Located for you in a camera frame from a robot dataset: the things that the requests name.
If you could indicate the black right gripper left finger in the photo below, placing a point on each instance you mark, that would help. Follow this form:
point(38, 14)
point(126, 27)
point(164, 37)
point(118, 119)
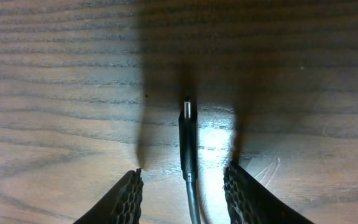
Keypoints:
point(120, 205)

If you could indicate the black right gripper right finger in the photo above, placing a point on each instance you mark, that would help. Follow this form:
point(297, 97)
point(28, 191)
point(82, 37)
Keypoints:
point(249, 202)

